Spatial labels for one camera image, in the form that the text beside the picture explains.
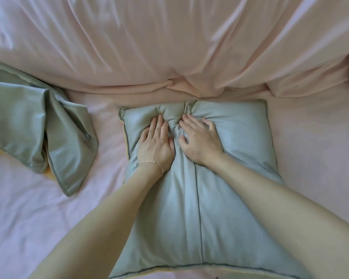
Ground person's left hand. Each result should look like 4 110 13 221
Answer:
137 114 176 175

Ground thin gold bracelet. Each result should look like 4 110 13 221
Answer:
134 160 165 176

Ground person's right forearm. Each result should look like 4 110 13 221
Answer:
203 153 349 279

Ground pink bed sheet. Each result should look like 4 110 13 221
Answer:
0 83 349 279

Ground person's left forearm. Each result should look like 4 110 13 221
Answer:
29 165 164 279

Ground person's right hand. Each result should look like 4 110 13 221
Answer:
178 114 226 167

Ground pink duvet with white ruffle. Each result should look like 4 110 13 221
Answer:
0 0 349 98

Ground grey-green cushion cover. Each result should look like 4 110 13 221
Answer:
0 57 99 198
109 99 315 279

